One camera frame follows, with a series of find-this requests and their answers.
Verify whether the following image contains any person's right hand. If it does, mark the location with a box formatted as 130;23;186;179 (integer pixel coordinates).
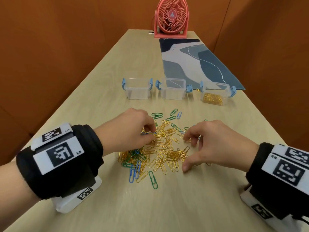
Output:
181;120;260;173

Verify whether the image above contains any person's left hand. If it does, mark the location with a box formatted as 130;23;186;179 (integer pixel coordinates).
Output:
93;108;157;156

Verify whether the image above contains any clear box with blue latches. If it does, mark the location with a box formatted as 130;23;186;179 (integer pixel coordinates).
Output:
121;77;154;100
199;81;237;106
155;78;193;101

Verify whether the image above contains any pile of mixed paper clips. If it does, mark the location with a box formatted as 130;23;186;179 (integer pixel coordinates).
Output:
117;108;213;190

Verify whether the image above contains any heap of gold paper clips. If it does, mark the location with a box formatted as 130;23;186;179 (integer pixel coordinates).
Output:
202;93;224;106

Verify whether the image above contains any black right wristband with tags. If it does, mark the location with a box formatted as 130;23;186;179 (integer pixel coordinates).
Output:
246;142;309;220

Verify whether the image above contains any black wristband with tags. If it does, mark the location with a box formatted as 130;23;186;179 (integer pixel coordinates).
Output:
16;122;104;200
246;142;309;220

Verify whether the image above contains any black left wristband with tags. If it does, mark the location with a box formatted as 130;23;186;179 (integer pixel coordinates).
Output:
16;122;104;200

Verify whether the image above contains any blue patterned desk mat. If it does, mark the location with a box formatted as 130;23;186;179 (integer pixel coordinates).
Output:
159;38;246;91

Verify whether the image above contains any pink desk fan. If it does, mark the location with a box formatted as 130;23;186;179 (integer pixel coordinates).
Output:
154;0;190;39

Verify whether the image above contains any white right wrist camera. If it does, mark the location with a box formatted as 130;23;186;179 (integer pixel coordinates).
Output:
239;186;309;232

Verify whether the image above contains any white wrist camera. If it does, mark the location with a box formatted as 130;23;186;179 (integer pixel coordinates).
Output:
52;176;103;214
239;186;309;232

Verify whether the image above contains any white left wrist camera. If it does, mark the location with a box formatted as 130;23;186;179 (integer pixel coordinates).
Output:
52;176;103;214

